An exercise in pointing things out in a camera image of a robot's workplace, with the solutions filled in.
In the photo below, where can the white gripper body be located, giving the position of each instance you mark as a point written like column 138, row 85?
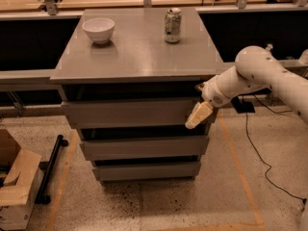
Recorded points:
column 214, row 92

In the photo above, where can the grey top drawer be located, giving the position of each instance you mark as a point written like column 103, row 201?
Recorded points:
column 129, row 112

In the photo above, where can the grey drawer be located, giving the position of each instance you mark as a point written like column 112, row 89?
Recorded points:
column 146, row 171
column 129, row 112
column 144, row 148

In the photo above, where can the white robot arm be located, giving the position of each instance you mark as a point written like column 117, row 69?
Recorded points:
column 254, row 69

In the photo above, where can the grey middle drawer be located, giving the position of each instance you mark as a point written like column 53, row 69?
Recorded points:
column 144, row 148

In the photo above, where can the grey bottom drawer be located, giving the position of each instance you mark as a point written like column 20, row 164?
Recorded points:
column 146, row 171

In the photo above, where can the grey drawer cabinet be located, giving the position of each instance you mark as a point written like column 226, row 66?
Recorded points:
column 142, row 68

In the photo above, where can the silver soda can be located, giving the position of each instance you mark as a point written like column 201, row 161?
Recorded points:
column 173, row 25

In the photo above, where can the clear plastic bottle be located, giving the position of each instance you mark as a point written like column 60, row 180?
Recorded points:
column 269, row 47

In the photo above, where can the white ceramic bowl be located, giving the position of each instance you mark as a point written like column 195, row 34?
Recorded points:
column 99, row 30

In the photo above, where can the black metal pole stand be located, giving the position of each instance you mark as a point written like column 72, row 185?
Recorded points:
column 47, row 168

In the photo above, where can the brown cardboard box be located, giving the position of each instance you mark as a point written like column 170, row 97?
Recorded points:
column 21, row 184

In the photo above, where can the black bracket foot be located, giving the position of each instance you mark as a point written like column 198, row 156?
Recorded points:
column 242, row 106

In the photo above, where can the grey metal rail frame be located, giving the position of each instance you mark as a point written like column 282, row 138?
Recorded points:
column 36, row 41

